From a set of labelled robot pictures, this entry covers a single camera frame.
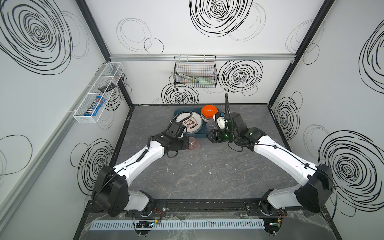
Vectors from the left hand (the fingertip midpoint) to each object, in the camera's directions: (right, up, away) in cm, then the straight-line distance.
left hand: (189, 143), depth 83 cm
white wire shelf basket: (-49, +43, +11) cm, 66 cm away
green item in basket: (+10, +36, +4) cm, 37 cm away
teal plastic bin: (+8, +4, +19) cm, 21 cm away
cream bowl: (+10, +13, +20) cm, 26 cm away
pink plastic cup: (+2, -1, +4) cm, 5 cm away
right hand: (+9, +5, -7) cm, 13 cm away
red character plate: (+2, +9, +22) cm, 24 cm away
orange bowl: (+13, +19, +22) cm, 32 cm away
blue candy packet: (-45, +20, -11) cm, 51 cm away
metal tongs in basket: (+2, +37, +4) cm, 38 cm away
